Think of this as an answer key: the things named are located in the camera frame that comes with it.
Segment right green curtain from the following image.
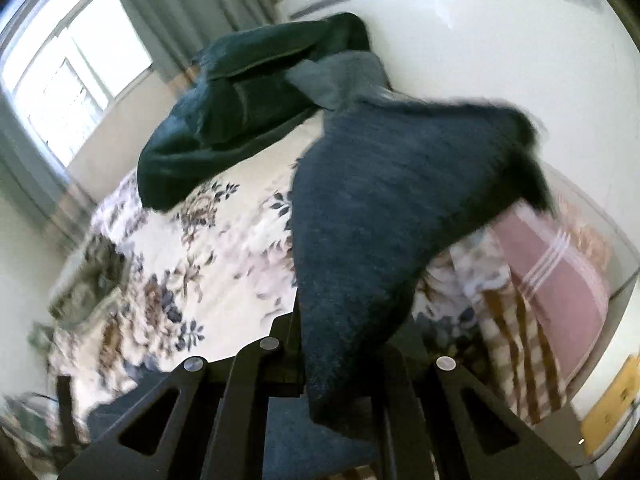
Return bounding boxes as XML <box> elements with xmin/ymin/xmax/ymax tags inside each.
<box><xmin>120</xmin><ymin>0</ymin><xmax>276</xmax><ymax>88</ymax></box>

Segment dark teal plush blanket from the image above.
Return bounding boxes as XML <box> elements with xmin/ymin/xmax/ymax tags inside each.
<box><xmin>137</xmin><ymin>13</ymin><xmax>370</xmax><ymax>211</ymax></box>

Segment white bed headboard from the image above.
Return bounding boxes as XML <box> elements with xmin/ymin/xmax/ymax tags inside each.
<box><xmin>279</xmin><ymin>0</ymin><xmax>639</xmax><ymax>289</ymax></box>

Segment floral bed cover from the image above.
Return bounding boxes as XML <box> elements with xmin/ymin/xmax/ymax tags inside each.
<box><xmin>44</xmin><ymin>109</ymin><xmax>572</xmax><ymax>480</ymax></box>

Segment yellow phone case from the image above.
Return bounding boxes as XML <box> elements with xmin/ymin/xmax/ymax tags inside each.
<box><xmin>580</xmin><ymin>356</ymin><xmax>639</xmax><ymax>455</ymax></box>

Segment window with metal grille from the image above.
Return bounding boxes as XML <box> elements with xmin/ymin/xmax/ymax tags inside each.
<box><xmin>1</xmin><ymin>0</ymin><xmax>152</xmax><ymax>165</ymax></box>

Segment dark blue denim jeans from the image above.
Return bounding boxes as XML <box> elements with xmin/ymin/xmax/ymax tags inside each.
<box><xmin>86</xmin><ymin>98</ymin><xmax>557</xmax><ymax>480</ymax></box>

